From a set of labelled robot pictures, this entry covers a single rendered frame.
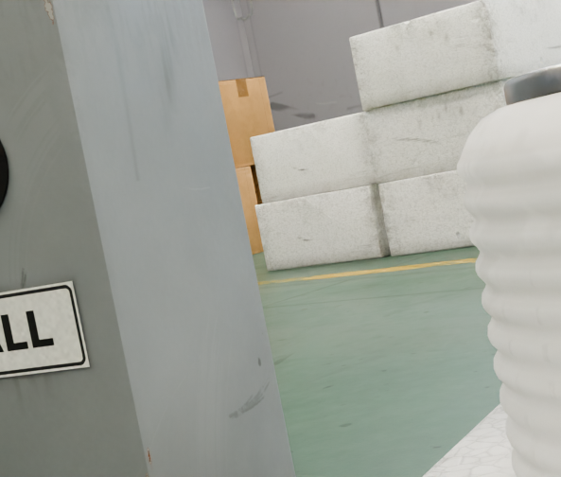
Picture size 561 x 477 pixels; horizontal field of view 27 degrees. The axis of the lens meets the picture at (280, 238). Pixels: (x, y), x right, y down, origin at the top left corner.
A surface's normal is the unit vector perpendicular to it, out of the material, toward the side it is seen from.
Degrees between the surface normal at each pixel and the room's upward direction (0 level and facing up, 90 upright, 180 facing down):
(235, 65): 90
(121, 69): 90
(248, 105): 90
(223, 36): 90
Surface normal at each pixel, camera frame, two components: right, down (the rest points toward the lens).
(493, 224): -0.95, -0.25
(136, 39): 0.88, -0.14
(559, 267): -0.76, -0.44
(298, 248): -0.66, 0.17
